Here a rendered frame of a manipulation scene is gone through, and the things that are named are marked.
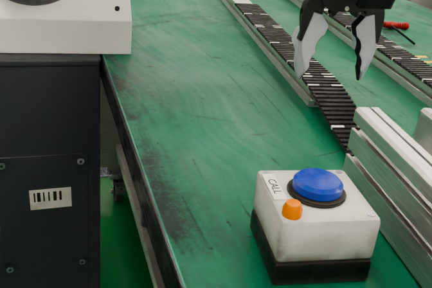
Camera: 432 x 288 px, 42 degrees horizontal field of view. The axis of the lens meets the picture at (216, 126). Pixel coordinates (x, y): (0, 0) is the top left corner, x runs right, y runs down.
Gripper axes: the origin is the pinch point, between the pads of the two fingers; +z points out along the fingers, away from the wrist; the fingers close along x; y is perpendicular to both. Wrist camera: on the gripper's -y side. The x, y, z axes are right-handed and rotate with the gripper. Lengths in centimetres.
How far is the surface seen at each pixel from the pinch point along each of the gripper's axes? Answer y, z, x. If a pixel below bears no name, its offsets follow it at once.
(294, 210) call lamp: -33.9, -1.2, 16.1
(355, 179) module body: -21.3, 3.7, 5.0
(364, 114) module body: -20.0, -2.9, 4.7
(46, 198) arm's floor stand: 20, 31, 40
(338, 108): -4.4, 3.1, 0.2
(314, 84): 1.5, 2.1, 1.6
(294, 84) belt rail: 8.2, 4.7, 1.9
